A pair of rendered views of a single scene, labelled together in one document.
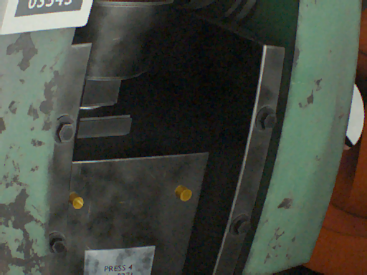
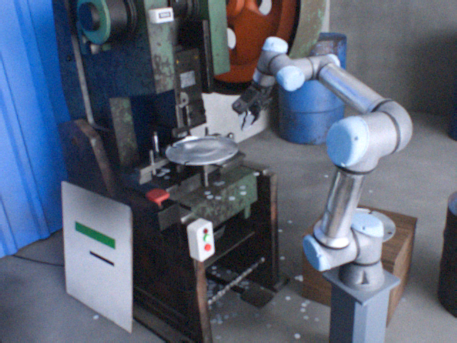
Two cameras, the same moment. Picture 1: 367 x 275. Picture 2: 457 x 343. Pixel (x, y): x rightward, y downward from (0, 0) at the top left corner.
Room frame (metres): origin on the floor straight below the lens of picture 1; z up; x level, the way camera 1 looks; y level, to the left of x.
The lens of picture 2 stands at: (-1.04, 0.12, 1.43)
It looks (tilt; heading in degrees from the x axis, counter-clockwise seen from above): 24 degrees down; 353
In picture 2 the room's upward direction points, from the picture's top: 4 degrees counter-clockwise
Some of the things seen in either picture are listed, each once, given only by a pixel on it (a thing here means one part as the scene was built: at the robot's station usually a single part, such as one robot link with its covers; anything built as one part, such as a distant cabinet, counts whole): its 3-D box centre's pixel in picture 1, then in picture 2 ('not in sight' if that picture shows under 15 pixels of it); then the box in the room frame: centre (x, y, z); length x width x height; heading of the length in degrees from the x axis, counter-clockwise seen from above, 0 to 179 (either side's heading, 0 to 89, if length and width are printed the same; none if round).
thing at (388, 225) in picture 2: not in sight; (360, 225); (0.52, -0.66, 0.35); 0.29 x 0.29 x 0.01
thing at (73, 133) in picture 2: not in sight; (122, 229); (0.62, 0.38, 0.45); 0.92 x 0.12 x 0.90; 40
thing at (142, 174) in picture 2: not in sight; (150, 163); (0.58, 0.22, 0.76); 0.17 x 0.06 x 0.10; 130
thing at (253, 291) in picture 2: not in sight; (216, 279); (0.58, 0.00, 0.14); 0.59 x 0.10 x 0.05; 40
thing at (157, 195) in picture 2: not in sight; (158, 202); (0.30, 0.20, 0.72); 0.07 x 0.06 x 0.08; 40
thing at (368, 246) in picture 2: not in sight; (362, 236); (0.08, -0.45, 0.62); 0.13 x 0.12 x 0.14; 104
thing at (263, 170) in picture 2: not in sight; (207, 183); (0.96, -0.03, 0.45); 0.92 x 0.12 x 0.90; 40
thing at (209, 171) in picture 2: not in sight; (212, 166); (0.55, -0.02, 0.72); 0.25 x 0.14 x 0.14; 40
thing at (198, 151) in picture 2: not in sight; (202, 149); (0.59, 0.01, 0.78); 0.29 x 0.29 x 0.01
